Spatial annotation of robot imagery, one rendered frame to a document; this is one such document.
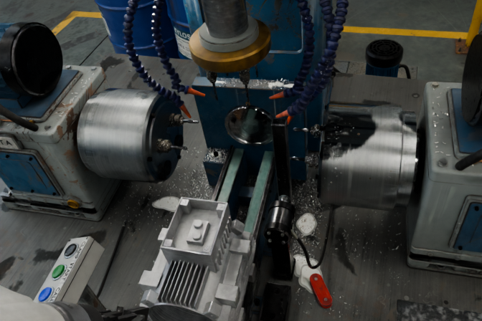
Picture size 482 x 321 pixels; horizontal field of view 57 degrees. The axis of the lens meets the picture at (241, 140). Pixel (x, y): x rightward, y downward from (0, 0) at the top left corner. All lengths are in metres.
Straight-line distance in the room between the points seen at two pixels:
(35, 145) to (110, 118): 0.21
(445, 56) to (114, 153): 2.60
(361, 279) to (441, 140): 0.41
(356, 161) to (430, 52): 2.43
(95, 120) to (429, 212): 0.81
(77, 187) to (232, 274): 0.59
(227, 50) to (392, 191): 0.46
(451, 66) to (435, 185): 2.31
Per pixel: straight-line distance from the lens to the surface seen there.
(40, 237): 1.46
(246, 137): 1.25
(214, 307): 0.84
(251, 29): 0.95
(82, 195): 1.33
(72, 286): 0.98
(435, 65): 3.23
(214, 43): 0.93
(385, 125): 1.00
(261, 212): 1.13
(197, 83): 1.18
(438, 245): 1.14
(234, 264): 0.90
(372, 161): 0.97
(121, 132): 1.12
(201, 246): 0.87
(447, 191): 0.98
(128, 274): 1.27
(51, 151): 1.23
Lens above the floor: 1.84
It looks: 44 degrees down
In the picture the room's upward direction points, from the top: 10 degrees counter-clockwise
